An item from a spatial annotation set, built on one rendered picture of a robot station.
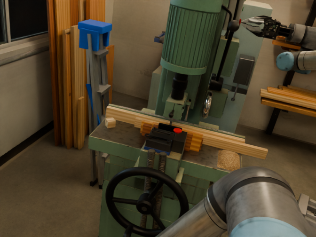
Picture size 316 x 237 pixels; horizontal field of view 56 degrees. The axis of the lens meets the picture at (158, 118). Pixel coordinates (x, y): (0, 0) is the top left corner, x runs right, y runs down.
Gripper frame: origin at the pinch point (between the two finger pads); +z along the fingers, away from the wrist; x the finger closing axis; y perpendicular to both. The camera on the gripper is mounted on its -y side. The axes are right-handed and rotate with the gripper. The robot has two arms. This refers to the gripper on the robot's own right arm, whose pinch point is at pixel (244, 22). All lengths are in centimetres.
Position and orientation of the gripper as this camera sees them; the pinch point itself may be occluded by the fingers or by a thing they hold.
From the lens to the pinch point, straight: 142.8
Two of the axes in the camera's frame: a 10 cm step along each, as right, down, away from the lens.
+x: -1.5, 8.8, 4.5
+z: -9.6, -2.3, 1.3
